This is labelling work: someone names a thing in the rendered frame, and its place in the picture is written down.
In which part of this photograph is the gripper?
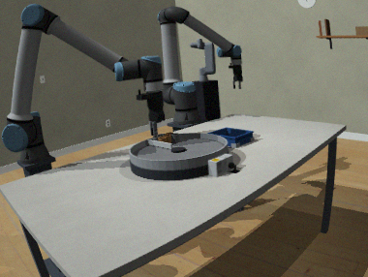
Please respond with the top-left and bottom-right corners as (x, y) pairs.
(146, 91), (166, 139)
(230, 63), (244, 90)

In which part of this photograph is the grey turntable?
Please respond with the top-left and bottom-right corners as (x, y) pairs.
(129, 131), (230, 181)

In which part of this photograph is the blue crate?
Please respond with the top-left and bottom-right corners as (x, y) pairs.
(207, 127), (255, 148)

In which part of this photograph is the black box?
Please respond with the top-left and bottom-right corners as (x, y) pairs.
(193, 79), (222, 122)

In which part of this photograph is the grey jointed stand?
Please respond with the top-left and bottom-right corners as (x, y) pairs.
(189, 38), (217, 82)

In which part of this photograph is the white control box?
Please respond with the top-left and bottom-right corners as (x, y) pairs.
(207, 153), (238, 178)

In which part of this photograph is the white table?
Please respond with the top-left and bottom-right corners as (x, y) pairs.
(0, 114), (347, 277)

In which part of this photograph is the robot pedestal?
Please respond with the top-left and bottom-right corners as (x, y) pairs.
(16, 154), (56, 178)
(167, 118), (202, 132)

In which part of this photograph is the wooden wall shelf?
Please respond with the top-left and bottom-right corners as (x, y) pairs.
(316, 34), (368, 50)

